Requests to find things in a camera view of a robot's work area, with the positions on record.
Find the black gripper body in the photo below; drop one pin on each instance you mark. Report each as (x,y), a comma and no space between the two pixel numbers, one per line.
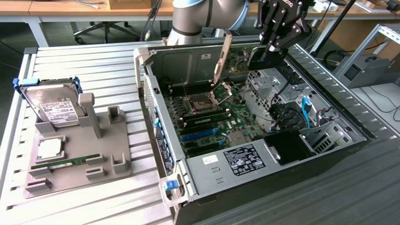
(291,5)

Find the graphics card with metal bracket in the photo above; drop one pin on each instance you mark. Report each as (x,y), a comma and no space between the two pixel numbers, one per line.
(266,61)

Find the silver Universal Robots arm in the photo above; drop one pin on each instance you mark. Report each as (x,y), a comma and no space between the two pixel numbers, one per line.
(194,14)

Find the black slanted pole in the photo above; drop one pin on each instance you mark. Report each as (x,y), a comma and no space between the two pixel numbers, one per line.
(336,25)

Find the large brown cardboard box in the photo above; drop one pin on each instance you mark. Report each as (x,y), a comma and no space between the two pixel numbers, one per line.
(352,32)

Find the wooden desk with small boxes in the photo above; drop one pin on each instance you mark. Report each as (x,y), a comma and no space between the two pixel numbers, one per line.
(350,14)

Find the metal disk bay cage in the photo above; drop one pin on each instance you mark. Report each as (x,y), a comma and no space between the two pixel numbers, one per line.
(266,82)

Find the metal socket cover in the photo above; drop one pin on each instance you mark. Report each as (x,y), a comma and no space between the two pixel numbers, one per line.
(223,92)

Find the locking lever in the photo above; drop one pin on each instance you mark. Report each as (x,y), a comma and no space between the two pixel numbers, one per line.
(184,89)

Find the CPU socket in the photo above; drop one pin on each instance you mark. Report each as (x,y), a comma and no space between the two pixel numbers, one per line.
(200,104)

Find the cardboard box on desk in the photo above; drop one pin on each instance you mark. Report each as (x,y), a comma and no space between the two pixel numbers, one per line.
(131,4)

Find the black office chair base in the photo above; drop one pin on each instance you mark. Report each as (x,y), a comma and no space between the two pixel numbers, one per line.
(106,29)

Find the blue expansion slot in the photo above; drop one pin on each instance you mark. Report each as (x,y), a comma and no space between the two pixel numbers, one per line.
(200,134)

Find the silver power supply unit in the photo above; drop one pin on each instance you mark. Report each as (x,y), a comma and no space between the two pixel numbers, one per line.
(219,168)

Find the wooden desk with grey legs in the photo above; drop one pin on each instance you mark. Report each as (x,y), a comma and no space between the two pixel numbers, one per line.
(63,10)

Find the open black PC case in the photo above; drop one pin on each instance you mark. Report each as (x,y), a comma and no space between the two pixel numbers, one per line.
(282,182)

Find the silver hard disk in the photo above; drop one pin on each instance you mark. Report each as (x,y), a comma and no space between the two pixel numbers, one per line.
(56,107)

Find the blue disk caddy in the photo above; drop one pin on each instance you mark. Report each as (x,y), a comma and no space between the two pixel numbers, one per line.
(30,82)

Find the green RAM stick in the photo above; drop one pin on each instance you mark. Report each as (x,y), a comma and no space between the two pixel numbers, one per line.
(68,161)

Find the silver CPU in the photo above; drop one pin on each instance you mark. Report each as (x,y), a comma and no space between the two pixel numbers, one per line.
(50,147)

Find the grey printed parts rack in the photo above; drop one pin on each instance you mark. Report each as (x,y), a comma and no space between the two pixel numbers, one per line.
(78,173)

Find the aluminium profile frame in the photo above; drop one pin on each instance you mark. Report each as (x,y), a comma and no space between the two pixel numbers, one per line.
(363,44)

